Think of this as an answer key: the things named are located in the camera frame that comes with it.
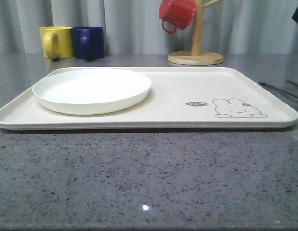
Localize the silver fork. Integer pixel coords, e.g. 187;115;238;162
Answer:
259;82;298;99

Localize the white round plate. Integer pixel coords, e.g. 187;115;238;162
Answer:
32;68;152;115

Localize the grey curtain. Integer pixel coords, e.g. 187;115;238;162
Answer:
0;0;298;54

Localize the wooden mug tree stand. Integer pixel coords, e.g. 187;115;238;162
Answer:
168;0;224;66

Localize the red ribbed mug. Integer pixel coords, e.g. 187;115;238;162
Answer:
159;0;196;34

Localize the beige rabbit serving tray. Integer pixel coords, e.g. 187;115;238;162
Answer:
0;67;298;130

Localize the navy blue mug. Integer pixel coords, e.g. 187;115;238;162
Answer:
71;26;105;60

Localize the yellow mug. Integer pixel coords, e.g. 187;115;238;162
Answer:
39;26;73;60

